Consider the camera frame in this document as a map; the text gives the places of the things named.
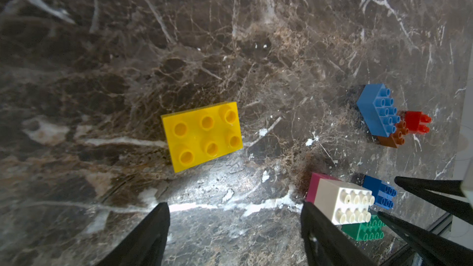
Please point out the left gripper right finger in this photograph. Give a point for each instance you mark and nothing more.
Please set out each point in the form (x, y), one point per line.
(324, 242)

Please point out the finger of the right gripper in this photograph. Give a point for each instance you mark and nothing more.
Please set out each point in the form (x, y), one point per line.
(432, 192)
(434, 249)

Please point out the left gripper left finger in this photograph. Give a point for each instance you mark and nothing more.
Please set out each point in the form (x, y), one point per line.
(145, 245)

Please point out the white lego brick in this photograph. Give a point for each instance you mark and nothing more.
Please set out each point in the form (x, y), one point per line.
(344, 203)

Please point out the dark blue lego brick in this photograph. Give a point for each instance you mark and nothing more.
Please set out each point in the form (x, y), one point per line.
(382, 191)

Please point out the pink lego brick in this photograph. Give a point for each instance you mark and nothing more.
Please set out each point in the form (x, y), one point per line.
(314, 183)

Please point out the yellow lego brick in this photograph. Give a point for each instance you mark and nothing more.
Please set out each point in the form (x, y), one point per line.
(203, 134)

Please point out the green lego brick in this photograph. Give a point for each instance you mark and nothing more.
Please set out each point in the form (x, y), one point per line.
(369, 231)

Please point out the orange lego brick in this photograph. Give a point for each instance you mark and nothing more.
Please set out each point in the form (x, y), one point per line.
(396, 139)

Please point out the red lego brick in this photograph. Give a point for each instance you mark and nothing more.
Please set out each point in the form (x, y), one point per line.
(416, 122)

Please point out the light blue lego brick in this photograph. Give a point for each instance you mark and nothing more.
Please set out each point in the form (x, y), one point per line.
(378, 110)

